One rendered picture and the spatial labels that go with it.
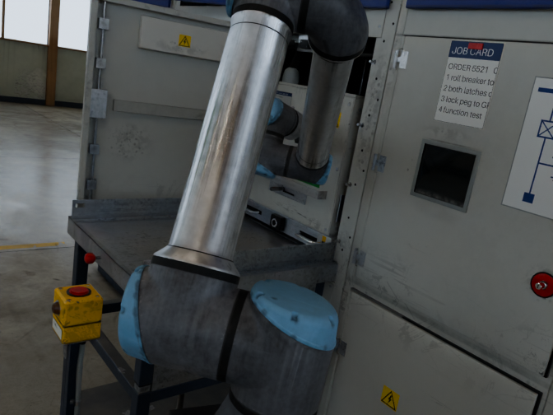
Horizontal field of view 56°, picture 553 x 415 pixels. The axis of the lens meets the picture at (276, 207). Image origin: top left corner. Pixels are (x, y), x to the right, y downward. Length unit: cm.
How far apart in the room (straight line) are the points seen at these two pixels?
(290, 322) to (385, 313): 85
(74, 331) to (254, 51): 68
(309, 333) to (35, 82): 1222
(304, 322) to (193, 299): 17
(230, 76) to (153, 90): 113
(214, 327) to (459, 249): 81
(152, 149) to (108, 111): 21
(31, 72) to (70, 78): 82
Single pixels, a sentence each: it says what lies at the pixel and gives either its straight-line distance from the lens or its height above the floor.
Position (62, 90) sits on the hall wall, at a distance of 1300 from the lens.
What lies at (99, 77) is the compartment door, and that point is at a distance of 196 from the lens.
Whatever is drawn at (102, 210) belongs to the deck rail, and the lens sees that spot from 189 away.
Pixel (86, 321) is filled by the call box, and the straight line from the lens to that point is 120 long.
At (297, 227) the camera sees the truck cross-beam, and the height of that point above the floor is 91.
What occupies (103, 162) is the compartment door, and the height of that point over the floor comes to 101.
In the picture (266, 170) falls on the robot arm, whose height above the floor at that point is 116.
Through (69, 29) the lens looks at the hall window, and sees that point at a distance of 1307.
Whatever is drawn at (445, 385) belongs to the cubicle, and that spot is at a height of 69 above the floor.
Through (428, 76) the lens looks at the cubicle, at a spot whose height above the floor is 147.
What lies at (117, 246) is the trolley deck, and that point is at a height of 85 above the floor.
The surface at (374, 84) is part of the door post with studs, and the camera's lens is 166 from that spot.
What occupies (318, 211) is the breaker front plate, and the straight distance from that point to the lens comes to 179.
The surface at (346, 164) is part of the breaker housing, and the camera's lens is 173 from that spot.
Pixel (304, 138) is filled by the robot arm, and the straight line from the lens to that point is 132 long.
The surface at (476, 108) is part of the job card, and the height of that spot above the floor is 141.
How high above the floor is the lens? 141
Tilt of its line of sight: 14 degrees down
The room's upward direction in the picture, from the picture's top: 9 degrees clockwise
